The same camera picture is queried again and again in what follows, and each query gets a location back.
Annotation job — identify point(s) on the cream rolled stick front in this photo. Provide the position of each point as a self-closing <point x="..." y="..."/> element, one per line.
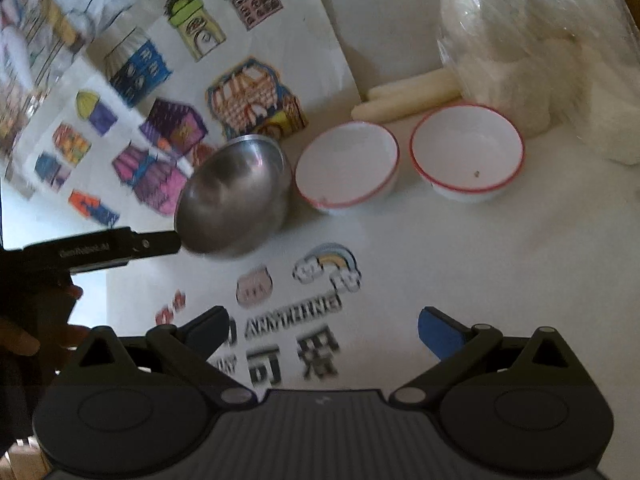
<point x="403" y="104"/>

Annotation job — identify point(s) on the cream rolled stick rear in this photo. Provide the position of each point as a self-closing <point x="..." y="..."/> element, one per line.
<point x="436" y="78"/>

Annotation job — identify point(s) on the colourful houses drawing paper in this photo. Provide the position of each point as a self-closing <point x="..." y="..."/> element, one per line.
<point x="108" y="106"/>

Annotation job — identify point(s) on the white cartoon table mat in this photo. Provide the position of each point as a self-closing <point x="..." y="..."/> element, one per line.
<point x="333" y="302"/>

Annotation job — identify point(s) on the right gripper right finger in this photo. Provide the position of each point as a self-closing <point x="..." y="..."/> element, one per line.
<point x="462" y="352"/>

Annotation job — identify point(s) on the large stainless steel bowl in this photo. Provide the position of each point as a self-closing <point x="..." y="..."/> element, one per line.
<point x="236" y="200"/>

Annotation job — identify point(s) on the cream rolled stick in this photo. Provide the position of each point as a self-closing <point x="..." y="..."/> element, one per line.
<point x="436" y="78"/>
<point x="403" y="104"/>

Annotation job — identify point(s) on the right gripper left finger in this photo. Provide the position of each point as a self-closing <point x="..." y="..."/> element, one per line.
<point x="184" y="352"/>

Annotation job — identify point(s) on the plastic bag of white rolls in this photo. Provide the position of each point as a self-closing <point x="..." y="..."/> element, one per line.
<point x="542" y="62"/>

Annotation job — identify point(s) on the person's left hand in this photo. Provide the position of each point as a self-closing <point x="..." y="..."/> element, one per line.
<point x="36" y="342"/>

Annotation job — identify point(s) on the white red-rimmed bowl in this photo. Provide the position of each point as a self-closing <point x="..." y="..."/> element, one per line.
<point x="348" y="168"/>
<point x="467" y="153"/>

